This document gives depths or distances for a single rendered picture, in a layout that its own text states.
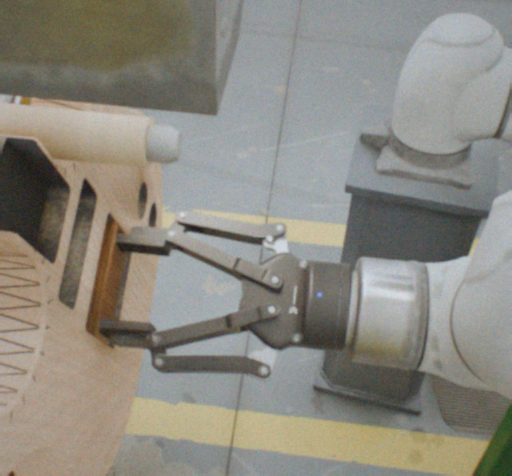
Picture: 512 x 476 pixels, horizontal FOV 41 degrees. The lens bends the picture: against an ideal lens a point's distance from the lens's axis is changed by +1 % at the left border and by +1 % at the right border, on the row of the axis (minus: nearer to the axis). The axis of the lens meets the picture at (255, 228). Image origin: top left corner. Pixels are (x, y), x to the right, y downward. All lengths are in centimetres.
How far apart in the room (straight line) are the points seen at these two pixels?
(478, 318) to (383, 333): 13
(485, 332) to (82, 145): 27
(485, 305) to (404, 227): 92
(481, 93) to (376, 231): 33
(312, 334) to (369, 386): 121
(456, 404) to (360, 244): 62
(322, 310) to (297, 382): 127
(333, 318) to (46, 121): 26
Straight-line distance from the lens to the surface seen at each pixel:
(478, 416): 185
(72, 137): 43
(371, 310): 54
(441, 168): 130
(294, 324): 56
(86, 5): 21
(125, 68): 22
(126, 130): 42
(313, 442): 172
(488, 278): 42
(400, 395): 177
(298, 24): 328
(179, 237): 59
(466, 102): 121
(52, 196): 48
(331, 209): 225
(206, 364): 56
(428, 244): 136
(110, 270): 59
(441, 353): 55
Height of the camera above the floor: 151
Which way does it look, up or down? 44 degrees down
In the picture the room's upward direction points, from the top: 2 degrees clockwise
